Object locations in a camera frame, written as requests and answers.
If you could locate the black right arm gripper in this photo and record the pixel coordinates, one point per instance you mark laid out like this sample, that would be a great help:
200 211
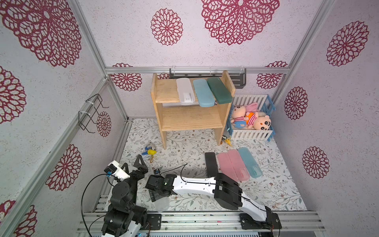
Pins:
157 186

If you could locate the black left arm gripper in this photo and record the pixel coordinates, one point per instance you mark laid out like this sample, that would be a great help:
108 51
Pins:
139 175

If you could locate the black pencil case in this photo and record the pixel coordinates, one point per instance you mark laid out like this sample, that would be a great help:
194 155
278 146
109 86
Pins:
211 164

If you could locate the pink pencil case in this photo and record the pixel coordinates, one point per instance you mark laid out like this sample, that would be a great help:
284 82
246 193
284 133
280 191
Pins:
226 166
238 165

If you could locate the frosted white pencil case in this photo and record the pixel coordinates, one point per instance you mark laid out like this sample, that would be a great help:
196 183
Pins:
162 204
185 91

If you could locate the light teal pencil case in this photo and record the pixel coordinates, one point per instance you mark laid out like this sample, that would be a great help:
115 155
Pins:
250 163

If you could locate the dark green pencil case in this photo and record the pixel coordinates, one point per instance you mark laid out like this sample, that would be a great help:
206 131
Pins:
219 90

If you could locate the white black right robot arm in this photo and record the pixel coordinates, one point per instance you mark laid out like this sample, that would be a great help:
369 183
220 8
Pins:
225 191

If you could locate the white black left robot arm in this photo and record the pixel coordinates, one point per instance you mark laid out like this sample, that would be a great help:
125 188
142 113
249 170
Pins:
124 217

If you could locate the pink plush doll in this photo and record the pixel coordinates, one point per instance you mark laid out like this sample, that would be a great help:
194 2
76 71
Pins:
239 119

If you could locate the blue white toy crib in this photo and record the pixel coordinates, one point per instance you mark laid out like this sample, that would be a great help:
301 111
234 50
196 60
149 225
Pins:
264 105

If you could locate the orange shirt plush doll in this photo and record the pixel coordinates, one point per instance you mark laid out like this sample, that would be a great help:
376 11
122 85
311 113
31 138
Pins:
257 120

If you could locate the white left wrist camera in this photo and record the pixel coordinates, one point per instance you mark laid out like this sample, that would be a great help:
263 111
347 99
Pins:
114 169

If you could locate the grey yellow plush keychain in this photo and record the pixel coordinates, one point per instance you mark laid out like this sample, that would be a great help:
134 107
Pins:
150 150

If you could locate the black wire wall rack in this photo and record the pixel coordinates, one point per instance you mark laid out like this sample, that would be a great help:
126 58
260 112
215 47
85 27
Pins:
86 117

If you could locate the yellow keychain by crib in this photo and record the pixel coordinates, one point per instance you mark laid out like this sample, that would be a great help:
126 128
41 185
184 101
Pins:
226 140

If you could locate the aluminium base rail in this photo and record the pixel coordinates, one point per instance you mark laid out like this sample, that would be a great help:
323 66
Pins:
229 224

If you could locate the dark metal wall shelf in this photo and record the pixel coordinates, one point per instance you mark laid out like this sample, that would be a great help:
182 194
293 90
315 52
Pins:
239 80

